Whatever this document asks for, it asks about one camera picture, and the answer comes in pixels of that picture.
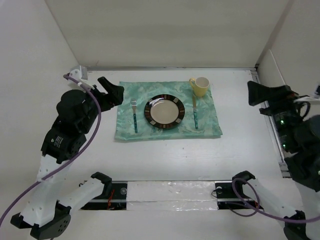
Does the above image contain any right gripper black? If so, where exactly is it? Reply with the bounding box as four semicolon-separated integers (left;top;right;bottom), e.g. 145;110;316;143
247;78;310;149

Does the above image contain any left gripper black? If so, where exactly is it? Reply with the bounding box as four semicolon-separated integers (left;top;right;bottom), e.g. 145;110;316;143
78;77;124;134

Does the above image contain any fork with green handle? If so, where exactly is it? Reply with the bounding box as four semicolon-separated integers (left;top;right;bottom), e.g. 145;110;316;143
131;98;138;133

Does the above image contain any dark rimmed dinner plate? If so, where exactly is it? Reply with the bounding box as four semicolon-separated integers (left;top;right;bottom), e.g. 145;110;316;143
144;94;186;130

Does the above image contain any green patterned cloth placemat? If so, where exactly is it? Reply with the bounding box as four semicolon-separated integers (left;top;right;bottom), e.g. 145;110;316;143
114;81;223;142

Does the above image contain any yellow mug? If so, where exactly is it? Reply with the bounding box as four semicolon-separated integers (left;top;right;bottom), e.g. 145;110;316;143
189;77;210;98

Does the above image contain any knife with green handle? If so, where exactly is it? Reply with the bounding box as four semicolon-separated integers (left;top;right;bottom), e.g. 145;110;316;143
192;94;199;130

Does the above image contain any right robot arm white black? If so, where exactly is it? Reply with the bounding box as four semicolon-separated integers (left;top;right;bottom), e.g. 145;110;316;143
231;81;320;240

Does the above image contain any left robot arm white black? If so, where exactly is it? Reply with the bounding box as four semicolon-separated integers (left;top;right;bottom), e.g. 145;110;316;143
10;77;125;240

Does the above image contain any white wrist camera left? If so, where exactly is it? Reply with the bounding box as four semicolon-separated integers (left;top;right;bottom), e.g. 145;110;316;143
66;65;88;82

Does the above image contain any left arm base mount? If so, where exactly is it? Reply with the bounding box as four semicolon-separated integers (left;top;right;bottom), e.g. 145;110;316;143
81;181;128;211

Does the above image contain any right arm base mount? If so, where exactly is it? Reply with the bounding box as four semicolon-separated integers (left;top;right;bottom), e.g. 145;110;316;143
211;180;258;211

